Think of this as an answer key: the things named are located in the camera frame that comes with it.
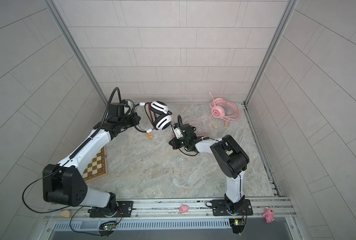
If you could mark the pink pig toy centre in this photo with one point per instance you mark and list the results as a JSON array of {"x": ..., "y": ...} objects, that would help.
[{"x": 183, "y": 209}]

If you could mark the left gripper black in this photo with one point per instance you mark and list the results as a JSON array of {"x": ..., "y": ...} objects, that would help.
[{"x": 135, "y": 121}]

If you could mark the pink headphones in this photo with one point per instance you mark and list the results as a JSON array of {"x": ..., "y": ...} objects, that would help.
[{"x": 218, "y": 106}]

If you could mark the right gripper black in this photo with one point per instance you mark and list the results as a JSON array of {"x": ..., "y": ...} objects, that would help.
[{"x": 176, "y": 145}]

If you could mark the right circuit board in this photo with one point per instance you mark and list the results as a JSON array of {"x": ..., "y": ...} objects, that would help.
[{"x": 237, "y": 225}]

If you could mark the beige wooden piece on rail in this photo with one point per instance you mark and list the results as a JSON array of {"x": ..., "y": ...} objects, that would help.
[{"x": 65, "y": 214}]

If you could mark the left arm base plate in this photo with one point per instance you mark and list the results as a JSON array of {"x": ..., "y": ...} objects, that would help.
[{"x": 124, "y": 209}]

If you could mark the left circuit board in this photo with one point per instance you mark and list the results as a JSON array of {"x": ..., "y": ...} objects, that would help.
[{"x": 108, "y": 226}]

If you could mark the circuit board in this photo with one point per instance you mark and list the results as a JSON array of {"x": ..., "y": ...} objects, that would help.
[
  {"x": 108, "y": 226},
  {"x": 237, "y": 225}
]

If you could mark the black white headphones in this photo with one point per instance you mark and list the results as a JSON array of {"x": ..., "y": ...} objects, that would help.
[{"x": 158, "y": 114}]

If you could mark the small wooden block centre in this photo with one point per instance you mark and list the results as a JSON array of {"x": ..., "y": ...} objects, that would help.
[{"x": 149, "y": 136}]

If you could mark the pink pig toy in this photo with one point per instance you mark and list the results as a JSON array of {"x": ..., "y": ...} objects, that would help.
[
  {"x": 268, "y": 215},
  {"x": 183, "y": 209}
]

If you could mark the aluminium rail frame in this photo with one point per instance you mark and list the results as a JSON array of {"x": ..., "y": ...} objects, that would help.
[{"x": 168, "y": 209}]

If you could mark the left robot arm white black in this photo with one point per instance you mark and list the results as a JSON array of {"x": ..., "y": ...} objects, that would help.
[{"x": 64, "y": 184}]

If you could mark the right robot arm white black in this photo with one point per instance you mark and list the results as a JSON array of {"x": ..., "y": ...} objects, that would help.
[{"x": 229, "y": 155}]

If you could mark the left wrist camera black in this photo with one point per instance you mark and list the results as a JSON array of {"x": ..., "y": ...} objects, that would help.
[{"x": 119, "y": 110}]

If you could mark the wooden chessboard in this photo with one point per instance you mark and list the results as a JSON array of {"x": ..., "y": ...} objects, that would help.
[{"x": 97, "y": 168}]

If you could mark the pink pig toy right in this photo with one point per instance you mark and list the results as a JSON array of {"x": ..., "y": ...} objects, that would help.
[{"x": 268, "y": 215}]

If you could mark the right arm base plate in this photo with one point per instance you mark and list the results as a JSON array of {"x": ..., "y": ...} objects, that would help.
[{"x": 227, "y": 208}]

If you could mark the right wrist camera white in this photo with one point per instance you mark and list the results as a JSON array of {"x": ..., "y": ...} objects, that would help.
[{"x": 177, "y": 131}]

